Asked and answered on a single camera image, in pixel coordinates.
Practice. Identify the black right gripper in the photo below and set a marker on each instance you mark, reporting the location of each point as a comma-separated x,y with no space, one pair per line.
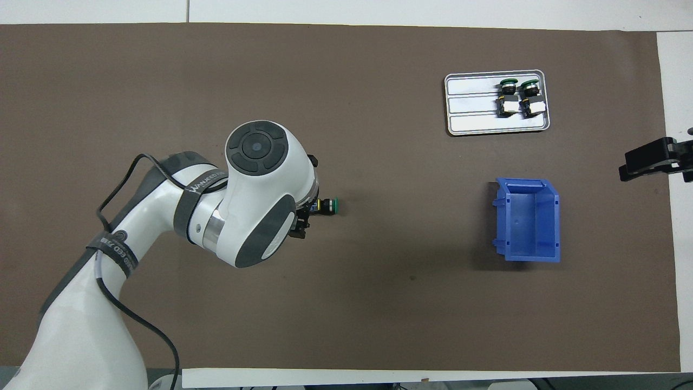
685,160

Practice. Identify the green push button grey block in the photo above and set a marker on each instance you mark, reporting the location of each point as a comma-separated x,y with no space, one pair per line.
327,206

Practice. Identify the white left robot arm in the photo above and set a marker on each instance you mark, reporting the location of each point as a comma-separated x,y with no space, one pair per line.
254,179

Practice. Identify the green push button white label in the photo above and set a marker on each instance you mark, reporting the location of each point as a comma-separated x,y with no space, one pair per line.
533,107
508,105

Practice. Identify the large brown table mat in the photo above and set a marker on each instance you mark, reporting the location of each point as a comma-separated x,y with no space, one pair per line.
379,298

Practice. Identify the blue plastic storage bin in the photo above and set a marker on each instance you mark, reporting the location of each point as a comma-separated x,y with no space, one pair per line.
522,222

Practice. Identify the silver metal tray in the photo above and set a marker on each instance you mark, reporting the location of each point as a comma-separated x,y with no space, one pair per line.
471,116

